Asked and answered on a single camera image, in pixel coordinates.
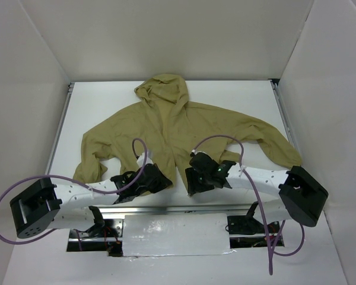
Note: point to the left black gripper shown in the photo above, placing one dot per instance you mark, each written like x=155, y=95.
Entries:
x=159, y=179

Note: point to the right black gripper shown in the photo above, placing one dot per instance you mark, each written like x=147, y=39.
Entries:
x=193, y=181

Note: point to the tan hooded zip jacket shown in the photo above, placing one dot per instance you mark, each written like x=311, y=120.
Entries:
x=167, y=123

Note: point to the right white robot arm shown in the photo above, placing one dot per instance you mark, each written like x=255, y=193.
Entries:
x=297, y=194

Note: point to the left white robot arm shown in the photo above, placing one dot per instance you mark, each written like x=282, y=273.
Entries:
x=46, y=205

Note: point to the white foam front panel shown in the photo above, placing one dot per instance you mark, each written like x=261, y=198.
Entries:
x=175, y=235

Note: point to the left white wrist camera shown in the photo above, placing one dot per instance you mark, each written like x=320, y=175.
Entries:
x=144, y=159

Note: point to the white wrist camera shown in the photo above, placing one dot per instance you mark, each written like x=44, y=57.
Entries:
x=144, y=159
x=195, y=153

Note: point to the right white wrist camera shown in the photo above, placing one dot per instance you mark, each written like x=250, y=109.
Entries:
x=195, y=153

